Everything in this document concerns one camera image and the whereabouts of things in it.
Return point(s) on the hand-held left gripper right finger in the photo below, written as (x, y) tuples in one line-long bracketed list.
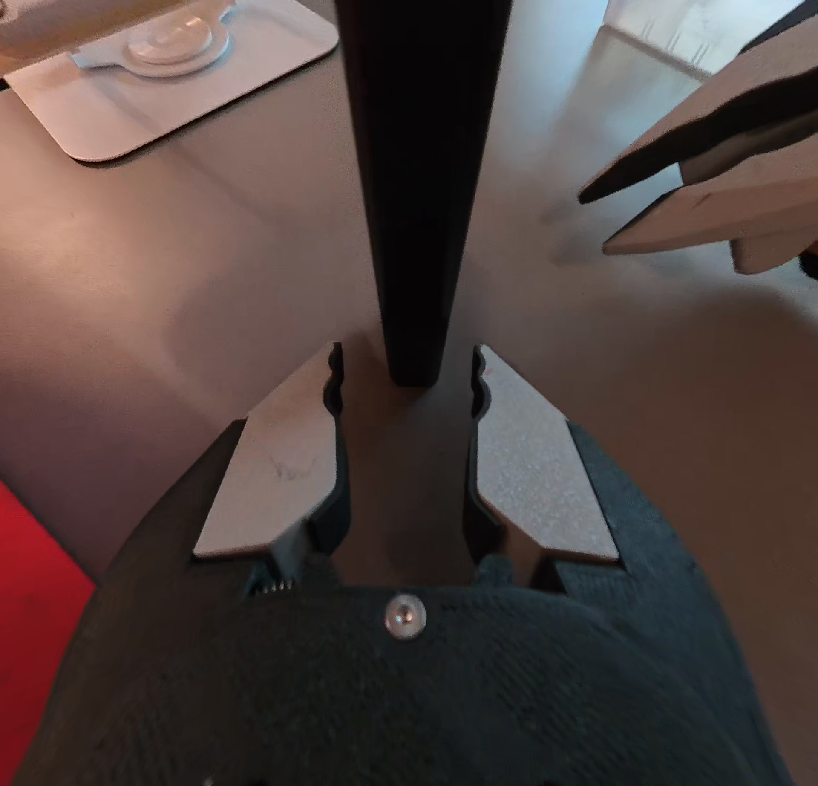
[(537, 473)]

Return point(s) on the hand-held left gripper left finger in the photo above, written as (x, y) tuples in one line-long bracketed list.
[(275, 473)]

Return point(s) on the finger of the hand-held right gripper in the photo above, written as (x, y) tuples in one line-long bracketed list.
[(735, 105), (754, 217)]

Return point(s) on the black rectangular usb hub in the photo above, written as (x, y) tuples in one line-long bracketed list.
[(418, 159)]

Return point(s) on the clear plastic container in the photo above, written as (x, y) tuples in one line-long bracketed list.
[(703, 12)]

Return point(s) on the red flat sheet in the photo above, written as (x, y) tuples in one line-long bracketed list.
[(32, 607)]

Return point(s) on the silver monitor stand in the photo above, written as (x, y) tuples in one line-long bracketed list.
[(192, 89)]

